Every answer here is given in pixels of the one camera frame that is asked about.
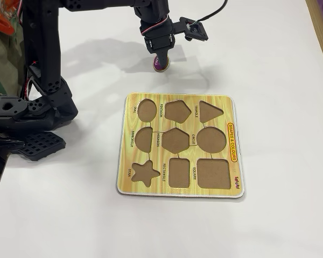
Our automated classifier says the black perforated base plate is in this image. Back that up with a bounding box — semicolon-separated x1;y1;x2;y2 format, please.
17;131;67;162

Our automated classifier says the black square wrist camera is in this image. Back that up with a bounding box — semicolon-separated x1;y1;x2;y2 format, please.
173;17;209;42

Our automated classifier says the person in beige clothing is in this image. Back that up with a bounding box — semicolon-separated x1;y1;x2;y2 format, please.
0;25;26;97

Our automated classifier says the black camera cable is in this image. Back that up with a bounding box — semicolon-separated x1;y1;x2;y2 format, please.
196;0;228;24

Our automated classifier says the purple oval puzzle piece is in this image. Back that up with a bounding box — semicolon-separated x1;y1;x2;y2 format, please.
152;54;170;73

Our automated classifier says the wooden shapes puzzle board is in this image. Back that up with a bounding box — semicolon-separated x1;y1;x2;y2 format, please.
115;92;245;200

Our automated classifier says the red white servo wire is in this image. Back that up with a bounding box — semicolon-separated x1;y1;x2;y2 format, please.
139;15;171;36

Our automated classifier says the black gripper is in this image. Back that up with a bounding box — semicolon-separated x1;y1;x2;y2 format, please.
139;15;175;71

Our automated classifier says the orange floral cloth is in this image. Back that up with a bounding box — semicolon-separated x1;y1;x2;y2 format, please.
0;0;24;35

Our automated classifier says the glossy black table clamp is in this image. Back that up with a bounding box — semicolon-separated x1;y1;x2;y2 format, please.
0;138;25;154

